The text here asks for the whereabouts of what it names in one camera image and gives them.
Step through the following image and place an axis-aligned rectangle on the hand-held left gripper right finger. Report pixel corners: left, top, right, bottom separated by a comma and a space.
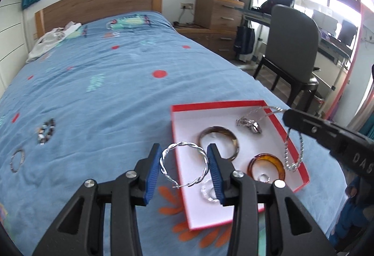
206, 143, 336, 256

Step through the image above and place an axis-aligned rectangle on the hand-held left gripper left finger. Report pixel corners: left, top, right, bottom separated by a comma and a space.
32, 143, 162, 256

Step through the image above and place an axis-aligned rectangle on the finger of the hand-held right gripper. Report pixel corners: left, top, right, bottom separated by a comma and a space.
282, 109, 337, 152

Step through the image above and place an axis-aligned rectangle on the twisted silver bracelet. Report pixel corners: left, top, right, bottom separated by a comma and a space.
159, 141, 209, 188

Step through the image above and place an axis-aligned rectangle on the clear glass ring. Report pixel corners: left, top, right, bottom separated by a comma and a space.
200, 178, 219, 204

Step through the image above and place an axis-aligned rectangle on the amber resin bangle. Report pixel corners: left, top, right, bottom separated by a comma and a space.
248, 153, 285, 183

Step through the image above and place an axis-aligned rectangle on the silver bead necklace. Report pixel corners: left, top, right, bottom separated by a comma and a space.
245, 106, 305, 172

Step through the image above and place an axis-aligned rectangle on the dark brown bangle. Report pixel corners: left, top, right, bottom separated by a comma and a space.
199, 125, 241, 161

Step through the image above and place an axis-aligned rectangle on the red cardboard box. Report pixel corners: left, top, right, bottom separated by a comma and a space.
170, 100, 310, 231

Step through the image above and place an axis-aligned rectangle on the person's blue clothing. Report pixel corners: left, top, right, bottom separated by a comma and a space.
330, 177, 374, 253

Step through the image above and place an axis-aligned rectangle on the grey desk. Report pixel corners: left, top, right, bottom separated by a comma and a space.
242, 6, 351, 67

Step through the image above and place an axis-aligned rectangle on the grey chair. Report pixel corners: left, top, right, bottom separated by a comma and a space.
253, 4, 323, 107

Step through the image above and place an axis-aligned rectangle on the dark computer monitor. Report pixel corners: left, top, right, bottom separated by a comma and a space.
337, 19, 358, 48

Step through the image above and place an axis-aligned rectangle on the light computer monitor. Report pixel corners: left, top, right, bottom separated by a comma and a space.
311, 9, 338, 36

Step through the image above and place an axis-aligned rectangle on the dark blue tote bag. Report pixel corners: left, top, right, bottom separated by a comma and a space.
234, 25, 255, 55

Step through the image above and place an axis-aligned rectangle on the black bag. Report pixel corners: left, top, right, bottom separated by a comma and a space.
260, 0, 296, 14

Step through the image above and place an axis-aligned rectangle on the low wooden nightstand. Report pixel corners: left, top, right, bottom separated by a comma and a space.
175, 25, 243, 61

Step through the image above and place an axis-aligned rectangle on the thin silver bangle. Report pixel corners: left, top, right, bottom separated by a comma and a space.
10, 149, 26, 172

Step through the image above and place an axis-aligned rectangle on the wooden drawer cabinet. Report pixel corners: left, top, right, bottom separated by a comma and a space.
194, 0, 245, 30

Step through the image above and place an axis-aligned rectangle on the white garment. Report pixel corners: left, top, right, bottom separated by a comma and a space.
26, 21, 82, 64

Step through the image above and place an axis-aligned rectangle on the wooden headboard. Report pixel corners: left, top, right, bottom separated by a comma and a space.
35, 0, 163, 40

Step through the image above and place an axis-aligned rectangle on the white wardrobe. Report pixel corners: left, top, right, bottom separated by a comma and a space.
0, 0, 28, 93

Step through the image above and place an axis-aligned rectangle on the black and white beaded bracelet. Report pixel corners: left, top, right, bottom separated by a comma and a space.
36, 118, 57, 146

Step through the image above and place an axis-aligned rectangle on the black power cable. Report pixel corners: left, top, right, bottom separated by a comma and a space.
173, 9, 195, 27

